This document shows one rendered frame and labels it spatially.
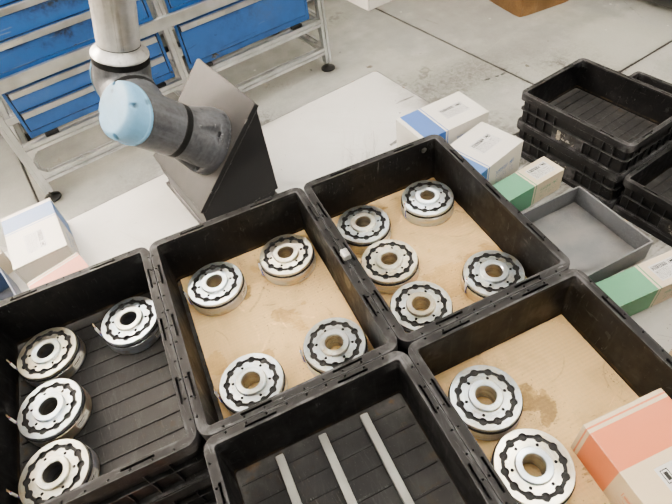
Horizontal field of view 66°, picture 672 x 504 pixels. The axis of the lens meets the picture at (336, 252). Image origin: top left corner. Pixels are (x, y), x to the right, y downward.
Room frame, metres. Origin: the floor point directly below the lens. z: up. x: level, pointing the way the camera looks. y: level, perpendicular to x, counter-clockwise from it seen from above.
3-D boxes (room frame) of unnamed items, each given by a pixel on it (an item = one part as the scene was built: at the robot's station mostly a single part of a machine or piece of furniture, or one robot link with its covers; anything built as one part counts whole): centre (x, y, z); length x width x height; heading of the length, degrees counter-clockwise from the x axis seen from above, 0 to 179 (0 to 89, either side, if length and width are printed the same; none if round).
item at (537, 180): (0.83, -0.42, 0.73); 0.24 x 0.06 x 0.06; 114
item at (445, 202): (0.74, -0.20, 0.86); 0.10 x 0.10 x 0.01
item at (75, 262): (0.76, 0.58, 0.74); 0.16 x 0.12 x 0.07; 36
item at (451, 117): (1.09, -0.33, 0.75); 0.20 x 0.12 x 0.09; 111
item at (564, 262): (0.61, -0.16, 0.92); 0.40 x 0.30 x 0.02; 16
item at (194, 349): (0.53, 0.13, 0.87); 0.40 x 0.30 x 0.11; 16
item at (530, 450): (0.21, -0.20, 0.86); 0.05 x 0.05 x 0.01
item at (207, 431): (0.53, 0.13, 0.92); 0.40 x 0.30 x 0.02; 16
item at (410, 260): (0.60, -0.09, 0.86); 0.10 x 0.10 x 0.01
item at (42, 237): (0.94, 0.69, 0.75); 0.20 x 0.12 x 0.09; 25
